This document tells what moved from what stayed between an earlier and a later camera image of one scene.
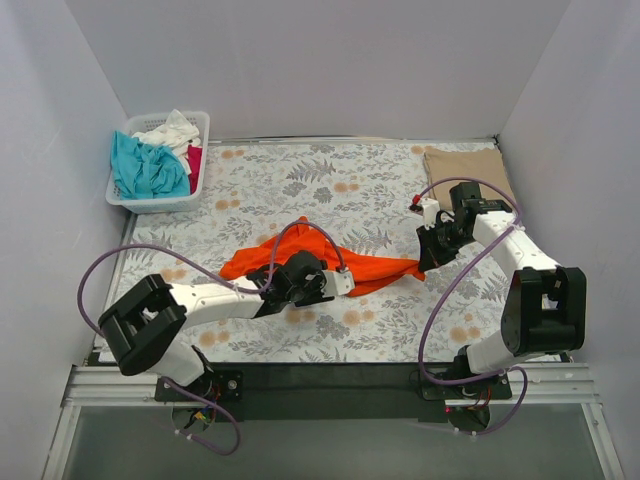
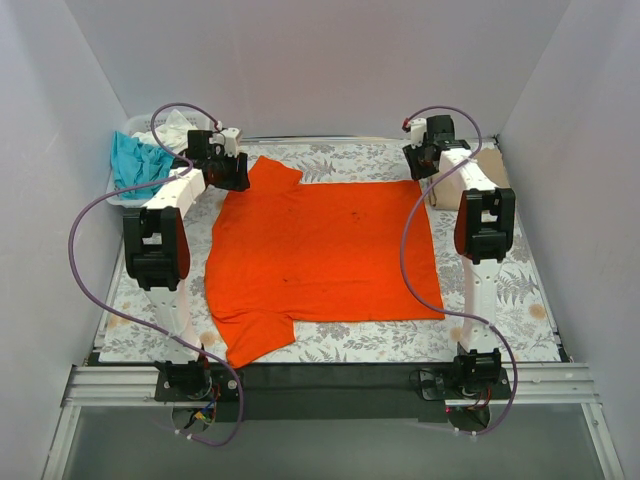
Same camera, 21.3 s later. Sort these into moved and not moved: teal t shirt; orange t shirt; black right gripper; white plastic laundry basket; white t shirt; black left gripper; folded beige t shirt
Moved: black right gripper; orange t shirt; black left gripper
Not moved: folded beige t shirt; teal t shirt; white plastic laundry basket; white t shirt
